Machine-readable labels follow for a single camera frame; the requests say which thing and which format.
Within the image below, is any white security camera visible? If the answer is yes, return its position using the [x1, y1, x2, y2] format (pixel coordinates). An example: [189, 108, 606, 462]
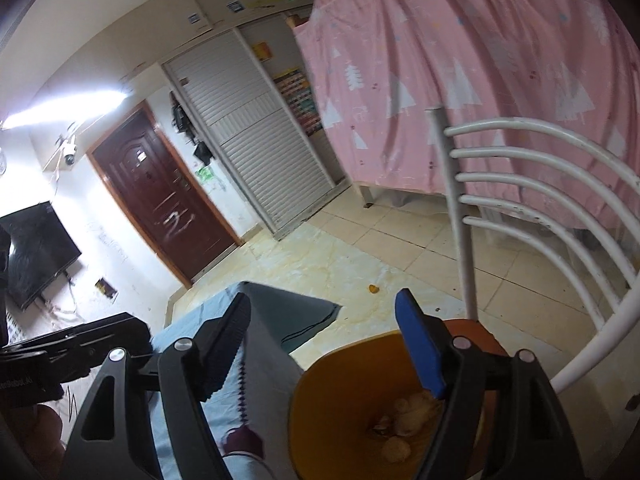
[59, 135, 80, 167]

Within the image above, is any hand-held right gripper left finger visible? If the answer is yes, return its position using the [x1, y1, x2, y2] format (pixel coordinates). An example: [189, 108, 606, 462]
[62, 292, 252, 480]

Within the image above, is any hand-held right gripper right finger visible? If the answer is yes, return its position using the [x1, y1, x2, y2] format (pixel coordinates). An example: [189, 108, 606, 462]
[395, 287, 586, 480]

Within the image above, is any white metal chair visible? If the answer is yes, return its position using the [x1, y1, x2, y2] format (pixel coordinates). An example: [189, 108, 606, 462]
[425, 106, 640, 396]

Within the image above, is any white slatted wardrobe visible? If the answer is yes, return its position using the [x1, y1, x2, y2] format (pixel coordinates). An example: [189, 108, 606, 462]
[162, 27, 351, 241]

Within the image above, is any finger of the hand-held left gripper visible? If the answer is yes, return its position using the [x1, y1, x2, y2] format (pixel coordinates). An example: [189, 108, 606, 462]
[2, 312, 153, 378]

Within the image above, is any yellow plastic bin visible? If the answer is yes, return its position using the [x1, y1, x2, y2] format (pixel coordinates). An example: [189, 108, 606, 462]
[289, 332, 497, 480]

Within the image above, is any fluorescent tube light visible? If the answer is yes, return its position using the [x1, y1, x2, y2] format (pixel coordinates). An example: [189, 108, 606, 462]
[0, 85, 126, 131]

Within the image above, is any person's left hand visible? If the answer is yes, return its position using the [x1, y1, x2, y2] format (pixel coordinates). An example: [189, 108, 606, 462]
[15, 402, 66, 461]

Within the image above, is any colourful wall poster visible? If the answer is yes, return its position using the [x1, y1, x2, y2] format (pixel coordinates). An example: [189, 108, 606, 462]
[274, 67, 323, 136]

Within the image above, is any black flat television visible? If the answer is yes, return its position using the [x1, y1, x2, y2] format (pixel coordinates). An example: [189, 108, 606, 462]
[0, 201, 82, 310]

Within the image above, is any dark brown door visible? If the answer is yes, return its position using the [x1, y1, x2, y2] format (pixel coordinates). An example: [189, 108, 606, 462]
[86, 100, 238, 290]

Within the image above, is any light blue tablecloth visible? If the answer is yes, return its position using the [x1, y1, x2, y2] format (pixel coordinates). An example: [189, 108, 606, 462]
[150, 282, 343, 480]

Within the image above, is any pink tree-print bed curtain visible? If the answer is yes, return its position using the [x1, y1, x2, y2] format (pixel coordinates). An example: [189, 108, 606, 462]
[292, 0, 640, 241]

